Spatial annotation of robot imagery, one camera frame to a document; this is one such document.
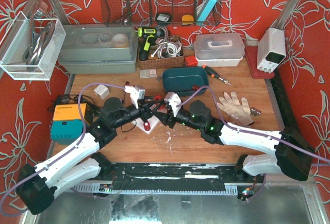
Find red large spring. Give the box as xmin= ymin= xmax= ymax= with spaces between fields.
xmin=143 ymin=122 xmax=151 ymax=131

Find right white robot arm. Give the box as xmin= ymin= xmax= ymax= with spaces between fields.
xmin=155 ymin=100 xmax=314 ymax=181

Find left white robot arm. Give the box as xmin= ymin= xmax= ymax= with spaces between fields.
xmin=15 ymin=97 xmax=164 ymax=215

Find red spring front tray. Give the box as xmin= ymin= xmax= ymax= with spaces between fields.
xmin=192 ymin=85 xmax=200 ymax=91

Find small clear parts box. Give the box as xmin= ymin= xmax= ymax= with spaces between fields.
xmin=139 ymin=69 xmax=157 ymax=79

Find dark green plastic tray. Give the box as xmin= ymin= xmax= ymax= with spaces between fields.
xmin=162 ymin=66 xmax=209 ymax=97

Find woven brown basket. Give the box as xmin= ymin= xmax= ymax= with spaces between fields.
xmin=137 ymin=39 xmax=185 ymax=70

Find small white cube block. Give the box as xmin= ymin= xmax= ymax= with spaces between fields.
xmin=94 ymin=84 xmax=110 ymax=100

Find small orange red box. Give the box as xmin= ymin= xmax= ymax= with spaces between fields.
xmin=184 ymin=55 xmax=198 ymax=67

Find white work glove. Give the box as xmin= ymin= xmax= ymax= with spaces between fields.
xmin=217 ymin=92 xmax=254 ymax=127

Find small metal hardware pieces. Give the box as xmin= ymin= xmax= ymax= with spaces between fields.
xmin=251 ymin=108 xmax=261 ymax=116

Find white clear lidded case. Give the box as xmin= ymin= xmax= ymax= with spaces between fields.
xmin=194 ymin=33 xmax=245 ymax=67

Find grey plastic storage box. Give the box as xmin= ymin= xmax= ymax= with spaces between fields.
xmin=58 ymin=24 xmax=138 ymax=74

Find orange teal device box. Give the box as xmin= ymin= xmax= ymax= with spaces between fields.
xmin=51 ymin=104 xmax=83 ymax=145

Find black round tape measure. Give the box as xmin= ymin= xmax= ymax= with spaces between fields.
xmin=155 ymin=12 xmax=172 ymax=26

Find yellow tape measure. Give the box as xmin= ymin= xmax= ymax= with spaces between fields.
xmin=181 ymin=14 xmax=194 ymax=26

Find red flat case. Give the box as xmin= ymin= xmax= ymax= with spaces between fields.
xmin=245 ymin=45 xmax=275 ymax=79

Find blue white book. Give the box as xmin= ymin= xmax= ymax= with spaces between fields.
xmin=196 ymin=0 xmax=218 ymax=26

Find white power supply unit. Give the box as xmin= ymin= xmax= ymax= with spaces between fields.
xmin=256 ymin=28 xmax=286 ymax=74

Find white peg base plate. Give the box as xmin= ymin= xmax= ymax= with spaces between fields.
xmin=132 ymin=116 xmax=159 ymax=134

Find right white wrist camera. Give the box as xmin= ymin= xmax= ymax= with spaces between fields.
xmin=164 ymin=92 xmax=182 ymax=117

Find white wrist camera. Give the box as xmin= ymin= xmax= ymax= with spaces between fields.
xmin=124 ymin=85 xmax=145 ymax=109
xmin=164 ymin=92 xmax=182 ymax=117

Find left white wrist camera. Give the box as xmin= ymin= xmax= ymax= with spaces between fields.
xmin=124 ymin=85 xmax=145 ymax=109

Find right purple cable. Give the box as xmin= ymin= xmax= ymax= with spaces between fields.
xmin=177 ymin=85 xmax=330 ymax=165

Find purple cable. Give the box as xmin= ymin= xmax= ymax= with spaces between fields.
xmin=0 ymin=82 xmax=129 ymax=217
xmin=177 ymin=85 xmax=330 ymax=165

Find orange handled soldering iron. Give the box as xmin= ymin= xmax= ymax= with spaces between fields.
xmin=202 ymin=65 xmax=231 ymax=85

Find white coiled cable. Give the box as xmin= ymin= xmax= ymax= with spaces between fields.
xmin=159 ymin=41 xmax=183 ymax=58

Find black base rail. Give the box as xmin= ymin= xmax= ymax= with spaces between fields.
xmin=87 ymin=163 xmax=260 ymax=193

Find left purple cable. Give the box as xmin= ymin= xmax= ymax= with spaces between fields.
xmin=0 ymin=82 xmax=129 ymax=217

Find green black cordless drill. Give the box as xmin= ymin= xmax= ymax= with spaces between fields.
xmin=138 ymin=27 xmax=165 ymax=61

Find black wire hanging basket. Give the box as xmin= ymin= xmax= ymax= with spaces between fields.
xmin=100 ymin=0 xmax=222 ymax=28

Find black cable duct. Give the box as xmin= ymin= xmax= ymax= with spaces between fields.
xmin=270 ymin=68 xmax=306 ymax=134

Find grey cables in bin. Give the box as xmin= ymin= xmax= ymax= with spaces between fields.
xmin=22 ymin=15 xmax=56 ymax=72

